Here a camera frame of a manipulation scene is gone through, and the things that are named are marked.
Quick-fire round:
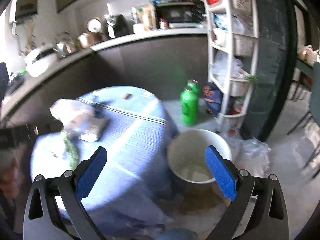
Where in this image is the white paper food bag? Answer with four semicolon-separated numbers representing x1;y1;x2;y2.
50;99;110;142

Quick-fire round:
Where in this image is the blue plaid tablecloth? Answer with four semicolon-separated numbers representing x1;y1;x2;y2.
30;86;177;236

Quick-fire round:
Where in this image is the round white clock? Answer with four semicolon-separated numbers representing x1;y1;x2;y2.
86;18;103;33

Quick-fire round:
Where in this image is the dark blue snack bag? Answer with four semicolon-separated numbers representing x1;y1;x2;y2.
203;81;223;117

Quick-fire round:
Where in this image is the black air fryer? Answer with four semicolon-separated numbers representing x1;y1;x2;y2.
105;14;130;39

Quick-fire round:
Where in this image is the grey kitchen counter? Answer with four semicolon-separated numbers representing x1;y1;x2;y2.
1;28;207;120

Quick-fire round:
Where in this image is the dark green chair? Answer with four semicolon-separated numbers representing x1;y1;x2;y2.
286;62;320;178

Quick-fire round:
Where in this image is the person's left hand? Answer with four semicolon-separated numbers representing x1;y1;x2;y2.
1;157;20;199

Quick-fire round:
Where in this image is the clear plastic bag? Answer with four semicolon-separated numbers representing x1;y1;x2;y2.
221;128;271;177

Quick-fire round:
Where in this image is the black microwave oven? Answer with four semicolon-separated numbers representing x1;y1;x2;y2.
155;1;205;23

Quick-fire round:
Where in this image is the small brown nut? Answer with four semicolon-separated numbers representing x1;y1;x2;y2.
124;93;132;100

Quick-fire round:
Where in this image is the copper pot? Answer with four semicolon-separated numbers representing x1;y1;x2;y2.
77;32;104;49

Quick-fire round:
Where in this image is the steel kettle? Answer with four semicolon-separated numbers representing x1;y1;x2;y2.
54;31;76;59

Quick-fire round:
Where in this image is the green plastic bottle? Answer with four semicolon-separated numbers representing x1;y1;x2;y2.
180;80;199;126

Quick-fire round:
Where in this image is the red lid jar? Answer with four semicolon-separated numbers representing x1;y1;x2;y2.
159;18;169;30

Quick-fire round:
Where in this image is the white trash bucket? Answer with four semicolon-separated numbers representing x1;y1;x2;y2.
167;129;233;194

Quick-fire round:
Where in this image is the white rice cooker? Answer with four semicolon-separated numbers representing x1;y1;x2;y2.
24;44;57;77

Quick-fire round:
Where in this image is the brown paper food bag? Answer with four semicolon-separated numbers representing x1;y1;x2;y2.
136;4;156;31

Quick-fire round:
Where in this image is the white plastic shelf rack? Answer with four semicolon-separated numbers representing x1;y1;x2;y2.
204;0;259;131

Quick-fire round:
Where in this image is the green lettuce leaf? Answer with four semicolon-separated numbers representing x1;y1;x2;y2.
61;132;79;170

